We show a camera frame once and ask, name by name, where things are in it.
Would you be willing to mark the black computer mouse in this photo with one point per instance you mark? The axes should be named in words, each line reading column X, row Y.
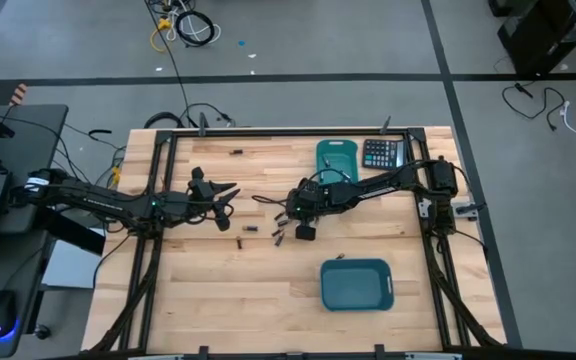
column 1, row 312

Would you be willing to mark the dark teal plastic bin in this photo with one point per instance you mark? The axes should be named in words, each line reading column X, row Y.
column 355, row 285

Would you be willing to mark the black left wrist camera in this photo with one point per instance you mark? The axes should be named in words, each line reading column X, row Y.
column 223, row 222

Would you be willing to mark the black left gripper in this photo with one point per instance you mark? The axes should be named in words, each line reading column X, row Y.
column 203, row 197

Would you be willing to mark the black equipment cabinet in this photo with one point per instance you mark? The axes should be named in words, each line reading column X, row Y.
column 543, row 35

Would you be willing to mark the black desk calculator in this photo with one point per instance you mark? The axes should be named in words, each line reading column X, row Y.
column 383, row 154

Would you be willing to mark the white light strip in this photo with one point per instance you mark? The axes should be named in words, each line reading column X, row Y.
column 433, row 357

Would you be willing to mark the silver battery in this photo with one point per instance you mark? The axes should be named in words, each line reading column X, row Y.
column 326, row 161

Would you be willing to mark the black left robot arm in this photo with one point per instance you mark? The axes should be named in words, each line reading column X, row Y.
column 98, row 197

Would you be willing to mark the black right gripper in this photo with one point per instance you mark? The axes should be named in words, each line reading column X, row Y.
column 308, row 200

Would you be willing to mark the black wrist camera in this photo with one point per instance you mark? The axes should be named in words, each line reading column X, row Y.
column 305, row 233
column 223, row 222

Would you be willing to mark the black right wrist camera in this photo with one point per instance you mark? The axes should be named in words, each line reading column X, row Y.
column 305, row 233

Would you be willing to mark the black aluminium table frame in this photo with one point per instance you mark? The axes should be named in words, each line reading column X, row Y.
column 288, row 132

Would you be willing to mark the light teal plastic bin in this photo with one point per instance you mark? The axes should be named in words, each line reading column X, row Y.
column 340, row 160

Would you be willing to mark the black caster wheel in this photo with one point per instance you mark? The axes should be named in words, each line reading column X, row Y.
column 42, row 332

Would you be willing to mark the dark grey desk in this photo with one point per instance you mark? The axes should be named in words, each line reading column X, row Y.
column 33, row 150
column 18, row 270

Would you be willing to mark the orange black striped object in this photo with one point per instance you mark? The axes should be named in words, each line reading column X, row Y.
column 19, row 94

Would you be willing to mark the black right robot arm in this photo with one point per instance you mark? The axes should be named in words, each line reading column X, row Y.
column 383, row 186

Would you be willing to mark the black desk leg bar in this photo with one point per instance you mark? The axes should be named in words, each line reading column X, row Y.
column 73, row 236

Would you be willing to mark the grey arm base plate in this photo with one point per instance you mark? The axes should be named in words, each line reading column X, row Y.
column 425, row 209

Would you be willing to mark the light grey panel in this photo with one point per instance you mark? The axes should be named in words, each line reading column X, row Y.
column 70, row 267

